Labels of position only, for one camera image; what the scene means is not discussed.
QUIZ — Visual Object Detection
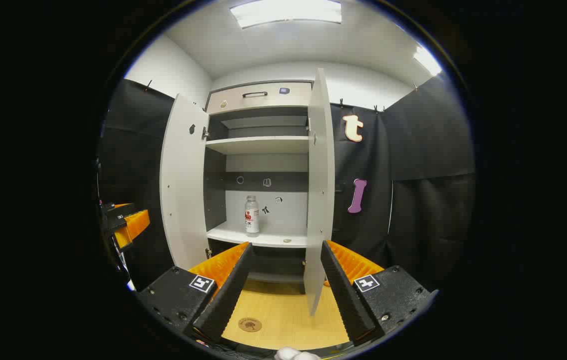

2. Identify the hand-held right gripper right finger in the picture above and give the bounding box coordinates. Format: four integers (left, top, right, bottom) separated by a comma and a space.
319, 239, 439, 347

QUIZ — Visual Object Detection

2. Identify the ceiling light panel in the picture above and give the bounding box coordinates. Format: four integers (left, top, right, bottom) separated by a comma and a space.
229, 0, 343, 29
412, 46, 443, 77

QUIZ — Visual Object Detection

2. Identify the grey cabinet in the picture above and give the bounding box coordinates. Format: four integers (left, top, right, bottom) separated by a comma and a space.
203, 80, 314, 296

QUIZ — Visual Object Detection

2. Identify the grey cabinet drawer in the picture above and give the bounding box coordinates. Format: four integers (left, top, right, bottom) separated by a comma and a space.
206, 81, 313, 115

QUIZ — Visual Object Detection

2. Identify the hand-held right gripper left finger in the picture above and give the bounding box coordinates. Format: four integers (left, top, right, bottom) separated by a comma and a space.
135, 241, 257, 345

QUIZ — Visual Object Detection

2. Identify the clear plastic bottle red label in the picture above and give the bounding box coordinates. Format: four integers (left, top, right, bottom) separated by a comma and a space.
244, 195, 261, 238

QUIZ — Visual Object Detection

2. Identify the grey cabinet door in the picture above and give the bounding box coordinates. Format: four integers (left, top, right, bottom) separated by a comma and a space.
303, 68, 337, 317

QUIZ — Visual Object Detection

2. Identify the black backdrop cloth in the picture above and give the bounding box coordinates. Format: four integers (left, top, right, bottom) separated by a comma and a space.
97, 75, 477, 293

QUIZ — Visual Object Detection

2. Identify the round cork coaster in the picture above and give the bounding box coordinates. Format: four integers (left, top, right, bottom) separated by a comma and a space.
237, 317, 263, 333

